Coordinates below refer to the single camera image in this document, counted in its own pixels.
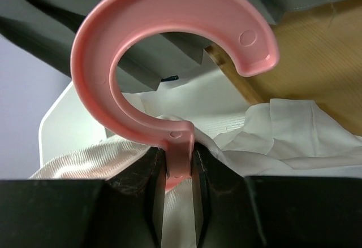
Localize white plastic basket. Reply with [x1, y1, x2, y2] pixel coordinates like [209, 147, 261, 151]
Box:
[38, 82, 107, 166]

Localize grey pleated skirt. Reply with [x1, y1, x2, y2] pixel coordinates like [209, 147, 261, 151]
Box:
[1, 0, 342, 93]

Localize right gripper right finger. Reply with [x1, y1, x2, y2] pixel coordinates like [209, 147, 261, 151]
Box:
[192, 143, 361, 247]

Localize wooden clothes rack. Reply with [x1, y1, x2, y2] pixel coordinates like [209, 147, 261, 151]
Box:
[206, 0, 361, 135]

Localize pink plastic hanger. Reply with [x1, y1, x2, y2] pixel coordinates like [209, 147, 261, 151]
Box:
[70, 0, 279, 189]

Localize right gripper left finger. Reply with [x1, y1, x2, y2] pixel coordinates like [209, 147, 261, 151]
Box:
[1, 147, 166, 247]

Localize white pleated skirt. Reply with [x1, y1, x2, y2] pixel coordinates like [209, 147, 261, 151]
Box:
[32, 71, 361, 247]

